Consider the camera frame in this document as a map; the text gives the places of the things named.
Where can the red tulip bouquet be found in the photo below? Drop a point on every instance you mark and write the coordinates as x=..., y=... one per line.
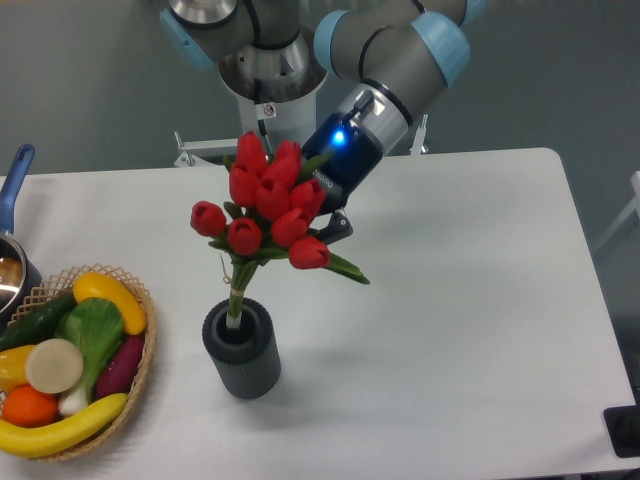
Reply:
x=273, y=202

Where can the dark grey ribbed vase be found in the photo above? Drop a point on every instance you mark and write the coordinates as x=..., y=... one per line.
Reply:
x=247, y=358

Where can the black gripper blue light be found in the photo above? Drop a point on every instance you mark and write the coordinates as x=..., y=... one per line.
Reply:
x=353, y=154

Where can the black device at table edge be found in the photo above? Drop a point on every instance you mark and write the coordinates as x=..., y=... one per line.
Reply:
x=623, y=428

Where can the purple sweet potato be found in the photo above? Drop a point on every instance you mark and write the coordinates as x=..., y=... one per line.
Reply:
x=118, y=375

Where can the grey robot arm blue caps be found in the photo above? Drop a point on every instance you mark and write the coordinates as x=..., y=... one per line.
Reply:
x=350, y=89

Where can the green bok choy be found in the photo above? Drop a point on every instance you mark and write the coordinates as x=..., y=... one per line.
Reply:
x=95, y=326

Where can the white furniture frame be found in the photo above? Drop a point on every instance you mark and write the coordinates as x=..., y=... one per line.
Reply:
x=623, y=223

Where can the blue handled saucepan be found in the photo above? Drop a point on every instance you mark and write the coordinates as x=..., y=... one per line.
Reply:
x=18, y=275

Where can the dark green cucumber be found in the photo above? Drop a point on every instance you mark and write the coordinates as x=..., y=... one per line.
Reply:
x=39, y=324

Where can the beige round slice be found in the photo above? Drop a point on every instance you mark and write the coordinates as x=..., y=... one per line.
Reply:
x=54, y=366

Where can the orange fruit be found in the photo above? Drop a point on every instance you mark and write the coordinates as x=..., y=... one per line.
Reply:
x=29, y=408

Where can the woven wicker basket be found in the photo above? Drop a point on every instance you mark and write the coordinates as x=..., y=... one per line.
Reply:
x=63, y=282

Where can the yellow banana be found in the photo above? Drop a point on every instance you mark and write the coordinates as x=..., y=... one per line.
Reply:
x=57, y=437

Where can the yellow bell pepper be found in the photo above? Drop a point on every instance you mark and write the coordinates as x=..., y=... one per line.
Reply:
x=13, y=367

